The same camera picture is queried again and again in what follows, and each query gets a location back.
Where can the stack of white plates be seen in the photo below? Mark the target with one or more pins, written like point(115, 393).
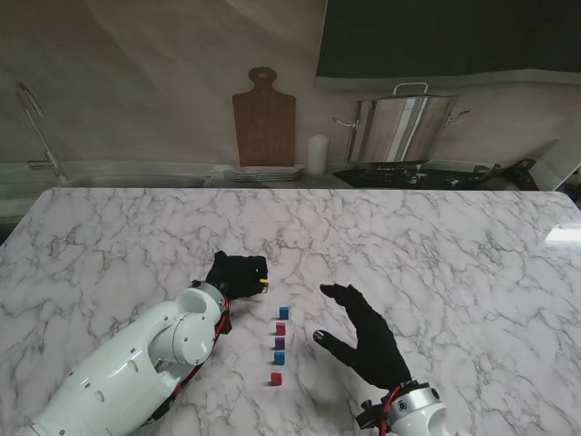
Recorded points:
point(268, 173)

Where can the black gas stove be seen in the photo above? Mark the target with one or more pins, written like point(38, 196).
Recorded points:
point(390, 175)

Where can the dark range hood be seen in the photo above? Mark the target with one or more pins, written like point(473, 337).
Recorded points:
point(454, 36)

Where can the yellow domino block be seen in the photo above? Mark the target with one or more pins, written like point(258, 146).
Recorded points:
point(263, 284)

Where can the black frying pan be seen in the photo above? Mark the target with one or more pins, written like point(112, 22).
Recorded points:
point(508, 177)

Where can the white cylinder candle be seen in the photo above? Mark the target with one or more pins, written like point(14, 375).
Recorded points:
point(318, 154)

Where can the blue domino block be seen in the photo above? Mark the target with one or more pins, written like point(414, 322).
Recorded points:
point(279, 358)
point(283, 312)

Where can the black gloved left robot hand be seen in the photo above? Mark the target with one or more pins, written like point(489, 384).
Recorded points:
point(238, 277)

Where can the brown wooden cutting board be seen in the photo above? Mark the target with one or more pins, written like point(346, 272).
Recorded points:
point(264, 127)

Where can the red domino block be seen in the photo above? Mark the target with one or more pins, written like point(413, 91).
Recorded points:
point(276, 379)

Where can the large steel stock pot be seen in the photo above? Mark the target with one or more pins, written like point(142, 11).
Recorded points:
point(404, 127)

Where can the purple domino block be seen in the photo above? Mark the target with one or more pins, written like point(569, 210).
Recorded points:
point(280, 343)

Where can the steel kitchen sink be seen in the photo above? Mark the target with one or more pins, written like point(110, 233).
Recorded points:
point(136, 181)

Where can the pink domino block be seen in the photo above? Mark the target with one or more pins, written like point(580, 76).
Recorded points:
point(280, 328)

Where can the chrome kitchen faucet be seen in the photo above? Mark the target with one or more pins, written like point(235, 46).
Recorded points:
point(41, 131)

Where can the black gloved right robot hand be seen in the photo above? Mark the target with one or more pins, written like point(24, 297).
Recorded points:
point(374, 349)

